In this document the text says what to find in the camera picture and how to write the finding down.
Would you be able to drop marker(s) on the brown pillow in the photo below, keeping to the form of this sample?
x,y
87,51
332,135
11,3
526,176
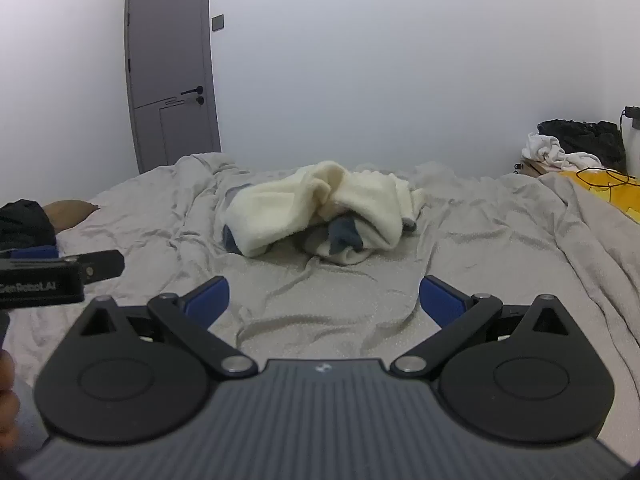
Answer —
x,y
70,212

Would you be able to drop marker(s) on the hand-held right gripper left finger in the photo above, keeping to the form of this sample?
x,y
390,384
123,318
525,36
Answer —
x,y
210,300

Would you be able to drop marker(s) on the person's left hand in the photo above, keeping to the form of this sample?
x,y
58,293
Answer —
x,y
6,380

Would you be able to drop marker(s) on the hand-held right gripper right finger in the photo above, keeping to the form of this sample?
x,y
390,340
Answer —
x,y
440,300

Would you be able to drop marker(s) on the yellow cloth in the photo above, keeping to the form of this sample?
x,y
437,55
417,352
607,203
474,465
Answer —
x,y
610,187

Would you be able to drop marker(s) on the cream blue striped fuzzy sweater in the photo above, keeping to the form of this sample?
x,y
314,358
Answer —
x,y
300,200

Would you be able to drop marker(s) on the white crumpled cloth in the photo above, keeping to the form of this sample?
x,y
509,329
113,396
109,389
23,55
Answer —
x,y
547,152

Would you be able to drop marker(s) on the dark wall switch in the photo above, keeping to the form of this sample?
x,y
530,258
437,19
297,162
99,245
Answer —
x,y
217,22

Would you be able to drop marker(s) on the cardboard box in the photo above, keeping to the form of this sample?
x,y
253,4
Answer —
x,y
530,167

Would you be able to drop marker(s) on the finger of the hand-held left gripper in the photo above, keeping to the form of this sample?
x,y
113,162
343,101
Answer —
x,y
35,252
102,264

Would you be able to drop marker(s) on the grey wrinkled bed sheet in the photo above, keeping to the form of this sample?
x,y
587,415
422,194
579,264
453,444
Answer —
x,y
310,290

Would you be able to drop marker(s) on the black wall device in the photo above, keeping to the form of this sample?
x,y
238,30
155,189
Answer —
x,y
633,116

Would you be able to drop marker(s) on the grey door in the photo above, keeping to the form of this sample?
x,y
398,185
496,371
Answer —
x,y
170,50

